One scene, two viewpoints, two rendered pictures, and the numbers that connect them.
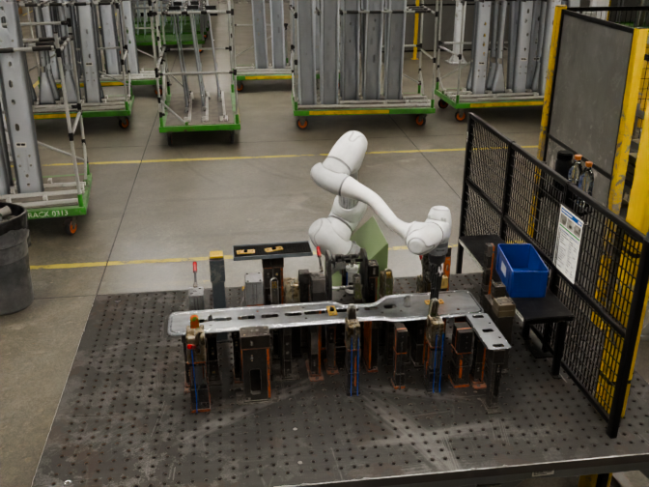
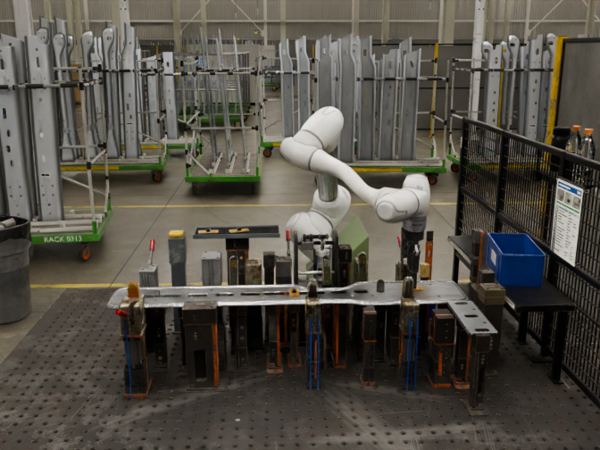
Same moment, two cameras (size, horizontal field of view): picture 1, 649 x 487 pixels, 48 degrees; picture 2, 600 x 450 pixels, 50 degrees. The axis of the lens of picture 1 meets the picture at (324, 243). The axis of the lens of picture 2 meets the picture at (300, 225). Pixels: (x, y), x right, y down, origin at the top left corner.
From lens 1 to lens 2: 0.83 m
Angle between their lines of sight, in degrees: 10
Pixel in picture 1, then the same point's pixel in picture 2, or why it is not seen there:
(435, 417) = (405, 416)
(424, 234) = (395, 197)
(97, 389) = (30, 370)
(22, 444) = not seen: outside the picture
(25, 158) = (48, 188)
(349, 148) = (321, 120)
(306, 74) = not seen: hidden behind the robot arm
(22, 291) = (19, 302)
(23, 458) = not seen: outside the picture
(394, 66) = (408, 129)
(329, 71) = (346, 132)
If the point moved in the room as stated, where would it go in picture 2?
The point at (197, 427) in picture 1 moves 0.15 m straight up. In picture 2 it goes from (126, 412) to (123, 373)
